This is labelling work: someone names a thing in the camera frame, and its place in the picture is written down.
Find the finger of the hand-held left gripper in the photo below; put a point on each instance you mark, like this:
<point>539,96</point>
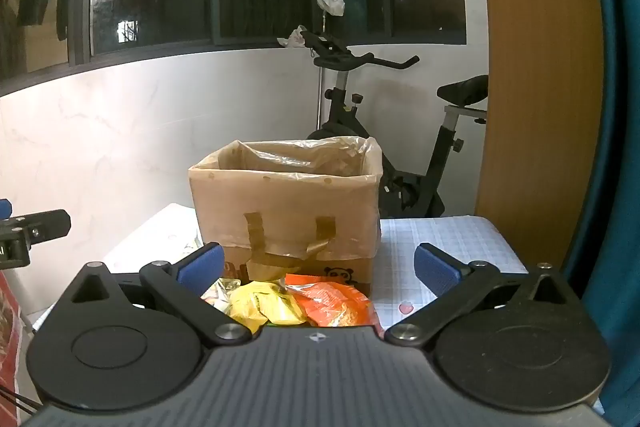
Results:
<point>4,208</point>
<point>50,224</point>

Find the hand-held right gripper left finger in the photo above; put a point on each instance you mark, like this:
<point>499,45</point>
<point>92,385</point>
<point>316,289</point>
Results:
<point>205,263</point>

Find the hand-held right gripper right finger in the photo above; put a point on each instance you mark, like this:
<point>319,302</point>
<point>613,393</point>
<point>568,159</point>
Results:
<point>437,269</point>

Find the yellow snack bag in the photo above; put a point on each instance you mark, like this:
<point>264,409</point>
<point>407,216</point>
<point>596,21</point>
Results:
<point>265,304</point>

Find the brown cardboard box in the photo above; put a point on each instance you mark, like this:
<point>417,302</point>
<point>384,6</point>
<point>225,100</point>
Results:
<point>280,207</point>

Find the orange snack packet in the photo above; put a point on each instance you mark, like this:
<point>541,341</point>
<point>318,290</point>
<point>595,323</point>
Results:
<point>335,302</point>

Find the pale snack packet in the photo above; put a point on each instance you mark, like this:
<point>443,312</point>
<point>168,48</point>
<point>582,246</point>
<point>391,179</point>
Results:
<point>220,292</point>

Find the red printed bag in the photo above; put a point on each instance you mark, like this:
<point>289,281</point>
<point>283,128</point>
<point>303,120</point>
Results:
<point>9,332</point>

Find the black exercise bike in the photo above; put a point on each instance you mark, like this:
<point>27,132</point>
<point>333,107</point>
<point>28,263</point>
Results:
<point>345,117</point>

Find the thin metal pole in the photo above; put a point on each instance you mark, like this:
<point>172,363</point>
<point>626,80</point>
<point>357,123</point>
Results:
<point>320,97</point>

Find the wooden door panel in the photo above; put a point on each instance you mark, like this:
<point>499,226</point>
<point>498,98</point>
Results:
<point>535,82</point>

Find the teal curtain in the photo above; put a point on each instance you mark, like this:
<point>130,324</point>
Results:
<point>617,132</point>

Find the crumpled white tissue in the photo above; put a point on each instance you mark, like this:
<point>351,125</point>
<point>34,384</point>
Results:
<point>292,38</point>

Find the white plastic bag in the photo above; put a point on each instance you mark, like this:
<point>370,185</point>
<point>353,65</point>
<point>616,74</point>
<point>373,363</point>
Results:
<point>331,2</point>

